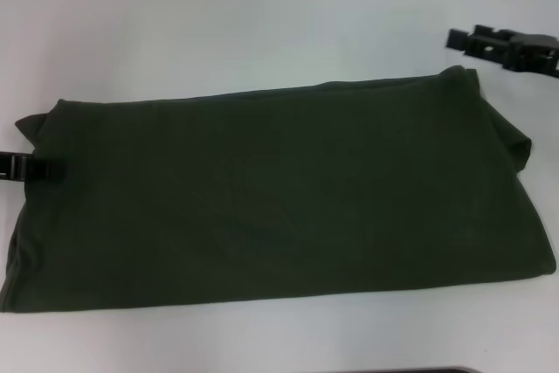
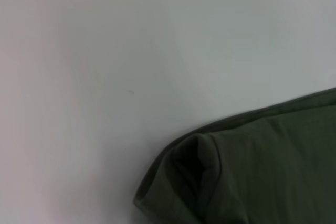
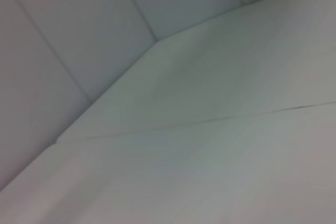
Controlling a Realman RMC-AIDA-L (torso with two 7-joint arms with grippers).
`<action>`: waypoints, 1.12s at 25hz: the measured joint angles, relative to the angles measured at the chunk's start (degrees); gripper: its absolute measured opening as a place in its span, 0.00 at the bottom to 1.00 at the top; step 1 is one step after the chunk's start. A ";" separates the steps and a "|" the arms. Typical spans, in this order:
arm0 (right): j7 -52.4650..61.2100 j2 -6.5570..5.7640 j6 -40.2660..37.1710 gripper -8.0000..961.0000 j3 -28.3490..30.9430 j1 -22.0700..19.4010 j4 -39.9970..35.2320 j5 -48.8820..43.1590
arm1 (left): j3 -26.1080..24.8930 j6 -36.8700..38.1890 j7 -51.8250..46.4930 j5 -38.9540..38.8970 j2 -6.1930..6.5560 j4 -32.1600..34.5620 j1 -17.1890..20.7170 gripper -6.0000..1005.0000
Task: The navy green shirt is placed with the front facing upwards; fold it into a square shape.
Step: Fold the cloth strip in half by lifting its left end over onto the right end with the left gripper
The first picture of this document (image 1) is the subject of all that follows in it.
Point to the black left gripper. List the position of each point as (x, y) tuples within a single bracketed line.
[(8, 165)]

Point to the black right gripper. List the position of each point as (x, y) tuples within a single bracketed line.
[(535, 52)]

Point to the dark green FREE t-shirt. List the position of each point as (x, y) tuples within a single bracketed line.
[(279, 198)]

